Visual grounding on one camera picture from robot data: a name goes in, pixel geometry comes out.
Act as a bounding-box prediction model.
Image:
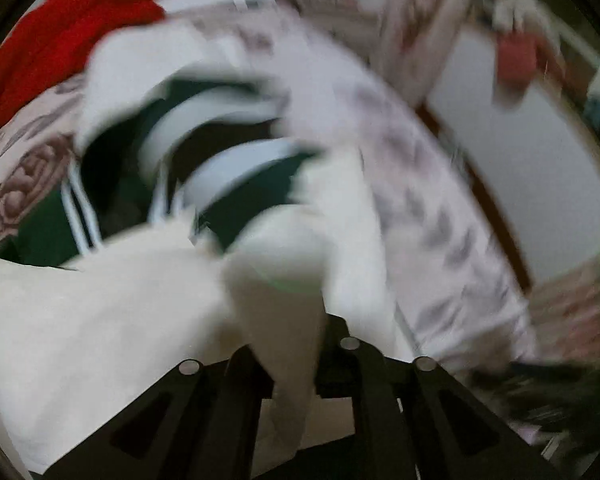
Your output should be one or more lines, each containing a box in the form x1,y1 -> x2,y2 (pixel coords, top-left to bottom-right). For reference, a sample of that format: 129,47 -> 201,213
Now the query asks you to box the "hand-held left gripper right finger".
314,313 -> 563,480

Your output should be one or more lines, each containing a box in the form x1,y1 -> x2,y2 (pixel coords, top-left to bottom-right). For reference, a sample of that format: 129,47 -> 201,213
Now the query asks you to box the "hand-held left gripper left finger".
44,345 -> 277,480

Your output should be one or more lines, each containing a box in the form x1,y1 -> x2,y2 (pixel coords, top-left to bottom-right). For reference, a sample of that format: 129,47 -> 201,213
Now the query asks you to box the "green white striped garment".
0,20 -> 421,476

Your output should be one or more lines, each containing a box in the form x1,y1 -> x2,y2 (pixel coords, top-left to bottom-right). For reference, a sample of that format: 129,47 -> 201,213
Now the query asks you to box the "floral bed sheet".
0,0 -> 538,367

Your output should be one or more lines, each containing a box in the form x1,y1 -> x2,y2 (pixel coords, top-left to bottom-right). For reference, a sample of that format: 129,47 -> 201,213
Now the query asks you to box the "pink red hanging cloth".
494,29 -> 548,107

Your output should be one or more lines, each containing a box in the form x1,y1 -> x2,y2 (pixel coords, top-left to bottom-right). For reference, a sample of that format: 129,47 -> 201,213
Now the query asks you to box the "floral curtain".
379,0 -> 487,107

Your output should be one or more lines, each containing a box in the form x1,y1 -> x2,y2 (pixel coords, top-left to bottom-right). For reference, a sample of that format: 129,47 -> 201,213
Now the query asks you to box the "brown wooden bed frame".
417,105 -> 533,292

